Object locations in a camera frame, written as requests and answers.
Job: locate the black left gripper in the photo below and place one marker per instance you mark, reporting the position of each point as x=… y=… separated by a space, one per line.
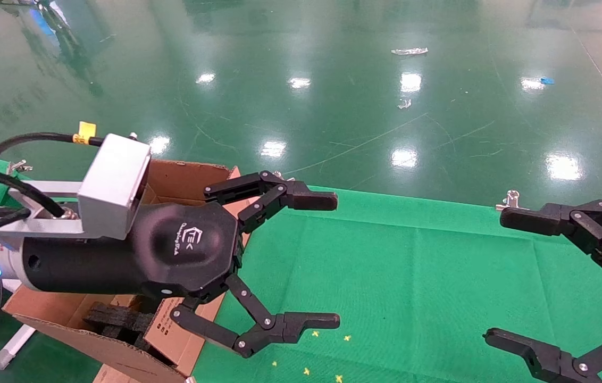
x=109 y=266

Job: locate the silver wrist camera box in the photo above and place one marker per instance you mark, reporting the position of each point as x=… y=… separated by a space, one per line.
x=112 y=186

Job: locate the white tube table frame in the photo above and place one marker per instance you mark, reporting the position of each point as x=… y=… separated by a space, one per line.
x=11 y=348

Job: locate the blue scrap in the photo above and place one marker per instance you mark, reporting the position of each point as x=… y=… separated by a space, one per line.
x=546 y=80

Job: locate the black foam insert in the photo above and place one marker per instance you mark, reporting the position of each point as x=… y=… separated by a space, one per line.
x=120 y=319

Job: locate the large green table cloth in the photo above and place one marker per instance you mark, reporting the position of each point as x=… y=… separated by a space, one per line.
x=412 y=276

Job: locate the large open cardboard carton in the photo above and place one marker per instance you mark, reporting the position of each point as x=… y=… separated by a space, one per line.
x=67 y=314

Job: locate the silver camera mount bracket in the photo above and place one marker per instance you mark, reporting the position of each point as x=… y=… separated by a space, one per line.
x=40 y=226

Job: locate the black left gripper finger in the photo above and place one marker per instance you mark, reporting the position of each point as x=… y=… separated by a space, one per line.
x=311 y=320
x=314 y=201

